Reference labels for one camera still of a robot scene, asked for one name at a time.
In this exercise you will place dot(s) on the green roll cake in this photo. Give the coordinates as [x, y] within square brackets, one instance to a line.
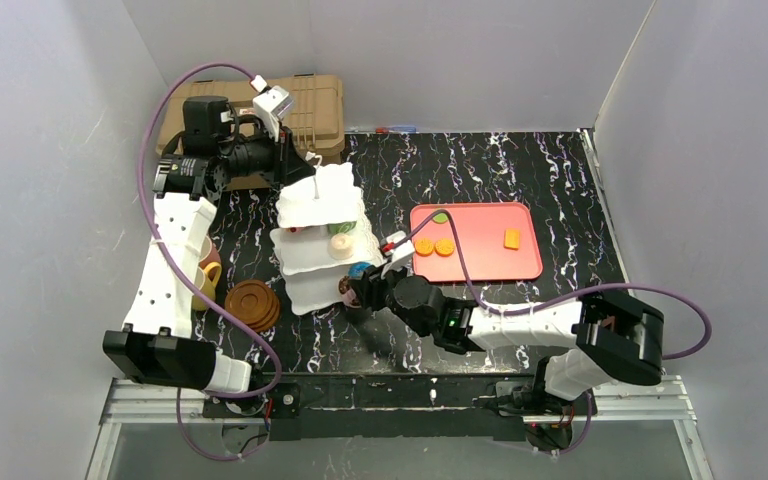
[341, 228]

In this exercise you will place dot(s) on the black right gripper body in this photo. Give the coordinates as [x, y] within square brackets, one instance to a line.
[364, 291]

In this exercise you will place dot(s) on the yellow mug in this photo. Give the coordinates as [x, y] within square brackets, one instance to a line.
[206, 279]

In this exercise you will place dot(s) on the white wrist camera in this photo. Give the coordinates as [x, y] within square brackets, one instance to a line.
[271, 106]
[397, 251]

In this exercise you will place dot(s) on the round orange waffle cookie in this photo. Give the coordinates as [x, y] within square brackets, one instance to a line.
[424, 247]

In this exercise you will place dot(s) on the pink serving tray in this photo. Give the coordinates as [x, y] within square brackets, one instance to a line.
[477, 230]

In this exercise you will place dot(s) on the green round macaron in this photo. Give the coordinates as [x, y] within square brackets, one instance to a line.
[441, 217]

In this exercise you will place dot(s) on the tan plastic tool case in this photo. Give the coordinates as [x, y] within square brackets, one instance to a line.
[304, 112]

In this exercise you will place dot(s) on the blue donut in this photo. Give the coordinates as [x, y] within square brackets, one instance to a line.
[357, 269]

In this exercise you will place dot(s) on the white three-tier cake stand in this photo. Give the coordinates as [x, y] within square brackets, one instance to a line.
[301, 238]

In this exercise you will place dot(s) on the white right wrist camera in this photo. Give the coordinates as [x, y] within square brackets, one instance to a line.
[397, 251]

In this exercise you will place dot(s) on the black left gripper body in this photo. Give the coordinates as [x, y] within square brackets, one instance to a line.
[282, 154]

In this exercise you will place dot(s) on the pink mug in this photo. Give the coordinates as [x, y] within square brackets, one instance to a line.
[208, 253]

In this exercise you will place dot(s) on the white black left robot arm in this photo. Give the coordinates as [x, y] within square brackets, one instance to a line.
[155, 345]

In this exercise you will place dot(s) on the stack of brown wooden coasters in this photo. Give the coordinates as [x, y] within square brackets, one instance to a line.
[255, 304]

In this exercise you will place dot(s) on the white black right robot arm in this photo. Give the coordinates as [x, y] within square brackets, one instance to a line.
[608, 334]

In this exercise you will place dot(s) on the aluminium frame rail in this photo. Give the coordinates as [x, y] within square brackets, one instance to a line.
[304, 394]

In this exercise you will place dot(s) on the chocolate donut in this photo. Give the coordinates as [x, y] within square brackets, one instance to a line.
[347, 294]

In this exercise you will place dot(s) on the white round cake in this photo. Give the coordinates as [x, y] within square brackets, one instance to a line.
[341, 246]

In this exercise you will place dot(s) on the orange biscuit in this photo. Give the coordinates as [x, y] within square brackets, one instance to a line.
[512, 239]

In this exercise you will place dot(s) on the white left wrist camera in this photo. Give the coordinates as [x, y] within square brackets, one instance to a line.
[271, 106]

